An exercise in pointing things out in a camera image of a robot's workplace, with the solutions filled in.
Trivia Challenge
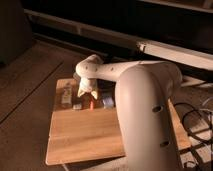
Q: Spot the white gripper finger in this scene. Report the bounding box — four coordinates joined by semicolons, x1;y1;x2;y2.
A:
91;89;98;100
77;88;85;97

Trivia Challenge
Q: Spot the red pepper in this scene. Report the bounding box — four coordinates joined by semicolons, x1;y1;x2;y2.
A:
90;96;95;110

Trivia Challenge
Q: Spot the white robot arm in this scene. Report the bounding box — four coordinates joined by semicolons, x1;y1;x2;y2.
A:
76;55;182;171

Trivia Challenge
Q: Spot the blue grey cube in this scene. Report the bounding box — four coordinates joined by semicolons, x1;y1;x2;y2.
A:
102;96;114;108

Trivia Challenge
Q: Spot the wooden cutting board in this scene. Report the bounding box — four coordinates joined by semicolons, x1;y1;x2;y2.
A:
46;79;190;165

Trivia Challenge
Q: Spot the white rail beam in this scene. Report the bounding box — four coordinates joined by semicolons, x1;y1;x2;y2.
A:
24;9;213;71

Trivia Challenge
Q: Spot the black cable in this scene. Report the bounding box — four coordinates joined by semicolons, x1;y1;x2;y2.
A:
173;98;213;171

